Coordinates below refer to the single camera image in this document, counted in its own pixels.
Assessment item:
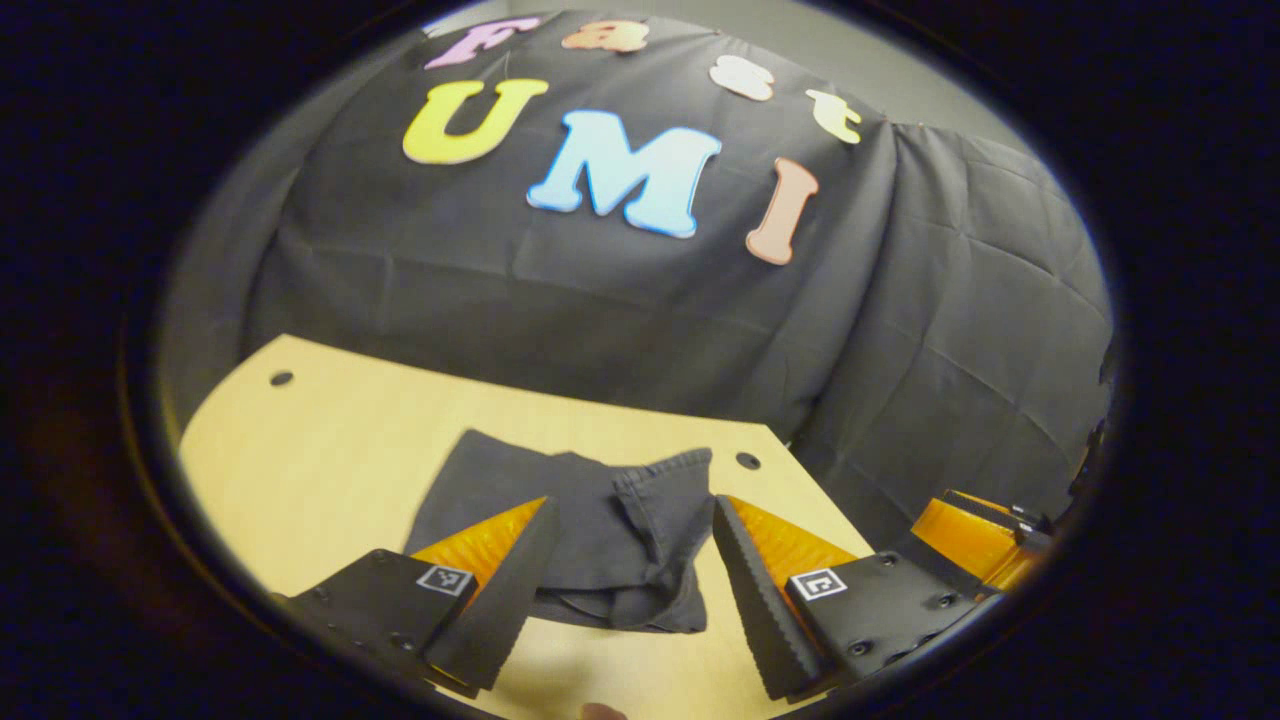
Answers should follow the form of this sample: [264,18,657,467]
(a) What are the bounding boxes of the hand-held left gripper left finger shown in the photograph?
[275,496,561,699]

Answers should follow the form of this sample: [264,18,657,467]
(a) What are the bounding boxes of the dark grey jeans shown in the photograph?
[403,430,716,634]

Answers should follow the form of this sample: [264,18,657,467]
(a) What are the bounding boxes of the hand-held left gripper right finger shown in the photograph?
[712,494,976,701]

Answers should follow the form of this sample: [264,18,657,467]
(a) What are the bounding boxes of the black backdrop cloth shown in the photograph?
[160,10,1116,561]

